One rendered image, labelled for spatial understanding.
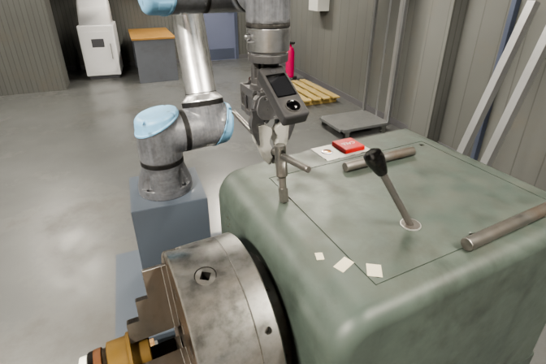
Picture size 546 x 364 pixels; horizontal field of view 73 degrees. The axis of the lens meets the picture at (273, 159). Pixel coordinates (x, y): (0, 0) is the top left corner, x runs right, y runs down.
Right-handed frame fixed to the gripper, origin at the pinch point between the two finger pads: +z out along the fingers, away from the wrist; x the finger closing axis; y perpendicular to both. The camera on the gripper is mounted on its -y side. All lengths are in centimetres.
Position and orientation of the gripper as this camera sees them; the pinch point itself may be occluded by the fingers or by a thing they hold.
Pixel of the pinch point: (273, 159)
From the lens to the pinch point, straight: 71.9
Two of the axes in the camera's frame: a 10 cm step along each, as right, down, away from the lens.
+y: -4.4, -4.0, 8.0
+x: -9.0, 2.0, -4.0
